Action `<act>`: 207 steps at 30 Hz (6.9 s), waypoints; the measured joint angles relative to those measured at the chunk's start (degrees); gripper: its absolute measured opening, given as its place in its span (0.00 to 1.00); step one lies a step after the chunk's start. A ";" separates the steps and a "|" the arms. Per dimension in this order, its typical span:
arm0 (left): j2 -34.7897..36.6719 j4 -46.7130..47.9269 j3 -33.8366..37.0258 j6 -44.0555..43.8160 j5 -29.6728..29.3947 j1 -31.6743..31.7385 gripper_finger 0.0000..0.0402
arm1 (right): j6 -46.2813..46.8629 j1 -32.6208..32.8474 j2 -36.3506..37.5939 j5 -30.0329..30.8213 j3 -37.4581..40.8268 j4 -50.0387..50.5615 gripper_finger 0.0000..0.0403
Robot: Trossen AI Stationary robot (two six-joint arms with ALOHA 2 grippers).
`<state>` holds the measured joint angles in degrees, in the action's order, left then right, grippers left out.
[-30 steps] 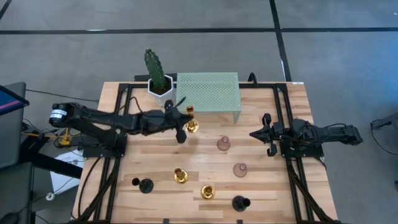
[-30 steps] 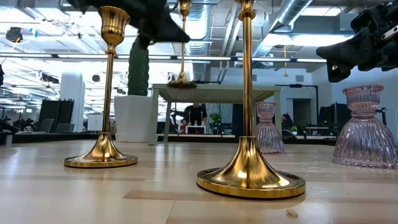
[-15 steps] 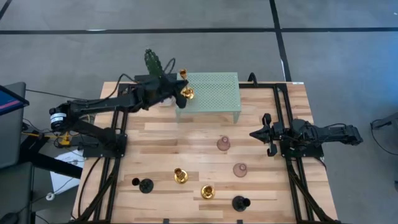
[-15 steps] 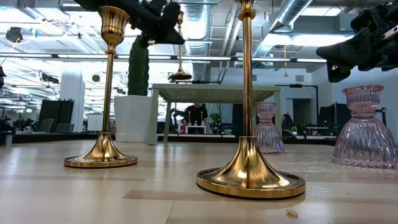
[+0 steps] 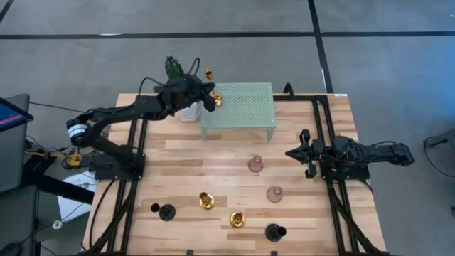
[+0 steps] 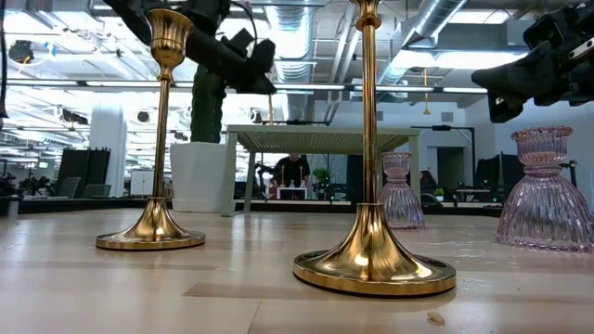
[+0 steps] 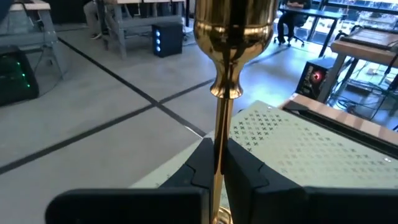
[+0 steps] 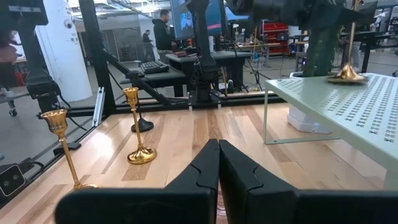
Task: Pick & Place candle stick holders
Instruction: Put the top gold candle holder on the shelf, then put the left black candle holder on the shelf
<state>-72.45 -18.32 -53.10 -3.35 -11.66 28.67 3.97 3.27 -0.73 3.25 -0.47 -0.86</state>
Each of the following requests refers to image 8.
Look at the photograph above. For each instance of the person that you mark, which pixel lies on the person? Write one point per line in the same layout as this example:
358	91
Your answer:
162	34
146	39
7	56

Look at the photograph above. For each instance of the small black depth camera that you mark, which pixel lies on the small black depth camera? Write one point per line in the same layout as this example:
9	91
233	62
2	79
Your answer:
11	180

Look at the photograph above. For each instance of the black candlestick holder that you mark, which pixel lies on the black candlestick holder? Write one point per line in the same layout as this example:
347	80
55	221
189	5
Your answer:
143	126

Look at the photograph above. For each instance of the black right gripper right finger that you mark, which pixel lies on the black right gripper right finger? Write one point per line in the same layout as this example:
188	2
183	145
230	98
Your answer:
264	202

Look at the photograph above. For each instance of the black keyboard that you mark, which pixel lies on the black keyboard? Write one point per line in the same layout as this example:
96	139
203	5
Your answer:
154	67

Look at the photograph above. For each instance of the gold candlestick holder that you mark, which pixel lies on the gold candlestick holder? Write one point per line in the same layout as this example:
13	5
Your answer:
141	155
347	74
57	123

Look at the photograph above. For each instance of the computer monitor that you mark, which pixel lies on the computer monitor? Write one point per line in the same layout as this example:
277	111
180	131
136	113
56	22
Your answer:
183	18

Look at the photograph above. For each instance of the mint green perforated metal shelf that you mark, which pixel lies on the mint green perforated metal shelf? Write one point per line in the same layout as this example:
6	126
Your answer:
342	105

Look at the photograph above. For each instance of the red tool cabinet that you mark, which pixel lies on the red tool cabinet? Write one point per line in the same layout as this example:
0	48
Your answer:
275	34

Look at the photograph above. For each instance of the black desk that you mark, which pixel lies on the black desk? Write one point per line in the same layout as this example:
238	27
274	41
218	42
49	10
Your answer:
230	59
164	77

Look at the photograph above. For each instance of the white dome camera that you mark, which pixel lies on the white dome camera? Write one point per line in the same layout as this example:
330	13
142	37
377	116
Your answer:
68	24

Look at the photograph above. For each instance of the white hexagonal plant pot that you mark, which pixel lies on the white hexagonal plant pot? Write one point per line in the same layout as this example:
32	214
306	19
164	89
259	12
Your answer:
303	121

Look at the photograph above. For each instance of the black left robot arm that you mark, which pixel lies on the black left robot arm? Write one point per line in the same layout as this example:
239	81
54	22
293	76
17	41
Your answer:
203	62

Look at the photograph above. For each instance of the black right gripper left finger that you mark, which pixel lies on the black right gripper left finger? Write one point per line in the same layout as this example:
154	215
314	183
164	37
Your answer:
186	205

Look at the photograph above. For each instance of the black aluminium table frame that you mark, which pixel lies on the black aluminium table frame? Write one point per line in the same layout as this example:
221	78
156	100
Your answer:
99	77

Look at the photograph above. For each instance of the green artificial cactus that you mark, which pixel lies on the green artificial cactus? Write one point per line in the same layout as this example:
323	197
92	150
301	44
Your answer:
320	53

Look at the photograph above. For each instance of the silver aluminium bar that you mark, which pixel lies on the silver aluminium bar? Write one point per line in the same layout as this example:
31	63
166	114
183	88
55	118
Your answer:
98	105

